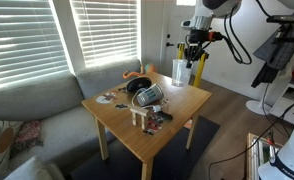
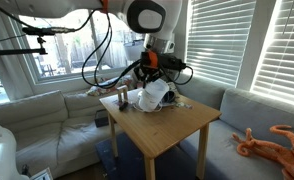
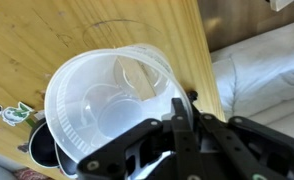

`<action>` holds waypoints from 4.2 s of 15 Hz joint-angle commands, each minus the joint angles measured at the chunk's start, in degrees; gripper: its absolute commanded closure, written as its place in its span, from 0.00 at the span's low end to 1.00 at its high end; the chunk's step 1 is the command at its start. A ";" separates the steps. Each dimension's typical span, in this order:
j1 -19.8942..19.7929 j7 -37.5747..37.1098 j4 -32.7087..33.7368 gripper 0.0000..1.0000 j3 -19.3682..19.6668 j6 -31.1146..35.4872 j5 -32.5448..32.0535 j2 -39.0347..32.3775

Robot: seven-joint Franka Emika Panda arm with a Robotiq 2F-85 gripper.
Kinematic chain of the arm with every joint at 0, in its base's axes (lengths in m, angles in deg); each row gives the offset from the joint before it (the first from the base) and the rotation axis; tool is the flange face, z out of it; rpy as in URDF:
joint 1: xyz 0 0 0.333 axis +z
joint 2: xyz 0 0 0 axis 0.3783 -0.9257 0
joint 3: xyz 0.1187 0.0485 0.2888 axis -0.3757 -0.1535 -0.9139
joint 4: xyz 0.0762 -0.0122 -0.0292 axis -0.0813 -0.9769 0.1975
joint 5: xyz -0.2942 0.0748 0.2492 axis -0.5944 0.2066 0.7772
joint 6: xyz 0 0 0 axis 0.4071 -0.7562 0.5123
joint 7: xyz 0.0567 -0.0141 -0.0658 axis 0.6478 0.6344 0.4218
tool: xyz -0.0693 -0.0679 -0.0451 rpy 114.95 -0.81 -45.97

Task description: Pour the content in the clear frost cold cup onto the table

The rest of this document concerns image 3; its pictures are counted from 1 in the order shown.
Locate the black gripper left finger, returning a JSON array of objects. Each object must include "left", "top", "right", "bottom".
[{"left": 76, "top": 98, "right": 201, "bottom": 180}]

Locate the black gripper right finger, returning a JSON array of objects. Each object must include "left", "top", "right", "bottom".
[{"left": 187, "top": 90, "right": 294, "bottom": 180}]

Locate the small wooden block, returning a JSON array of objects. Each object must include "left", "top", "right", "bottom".
[{"left": 115, "top": 55, "right": 156, "bottom": 102}]

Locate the clear frosted plastic cup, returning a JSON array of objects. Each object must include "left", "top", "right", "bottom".
[{"left": 44, "top": 43, "right": 195, "bottom": 168}]

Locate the white leather sofa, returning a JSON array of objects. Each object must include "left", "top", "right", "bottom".
[{"left": 210, "top": 18, "right": 294, "bottom": 144}]

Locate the black round bowl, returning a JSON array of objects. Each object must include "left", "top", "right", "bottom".
[{"left": 28, "top": 118, "right": 80, "bottom": 179}]

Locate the dark red patterned cushion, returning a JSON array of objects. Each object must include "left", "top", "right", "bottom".
[{"left": 13, "top": 167, "right": 55, "bottom": 180}]

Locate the green white cartoon sticker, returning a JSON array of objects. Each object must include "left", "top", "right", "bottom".
[{"left": 1, "top": 101, "right": 35, "bottom": 127}]

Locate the light wooden square table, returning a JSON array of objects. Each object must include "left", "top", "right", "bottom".
[{"left": 0, "top": 0, "right": 226, "bottom": 180}]

